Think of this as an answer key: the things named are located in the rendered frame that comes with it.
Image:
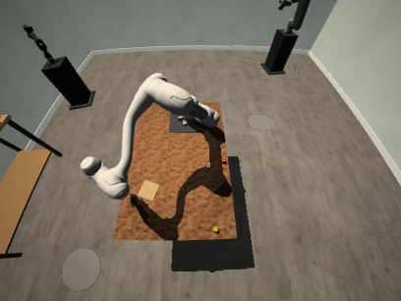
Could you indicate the tan square mat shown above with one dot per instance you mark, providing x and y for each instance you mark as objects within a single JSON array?
[{"x": 148, "y": 190}]

